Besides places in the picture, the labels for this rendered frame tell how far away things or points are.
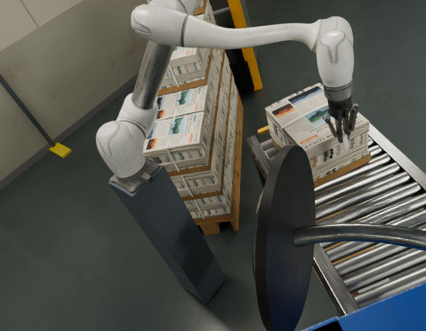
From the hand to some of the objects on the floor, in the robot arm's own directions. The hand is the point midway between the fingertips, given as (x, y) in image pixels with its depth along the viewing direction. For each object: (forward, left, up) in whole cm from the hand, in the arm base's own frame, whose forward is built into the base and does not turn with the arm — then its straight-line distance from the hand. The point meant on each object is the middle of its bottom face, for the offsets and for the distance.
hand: (344, 140), depth 137 cm
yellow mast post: (+145, +176, -107) cm, 252 cm away
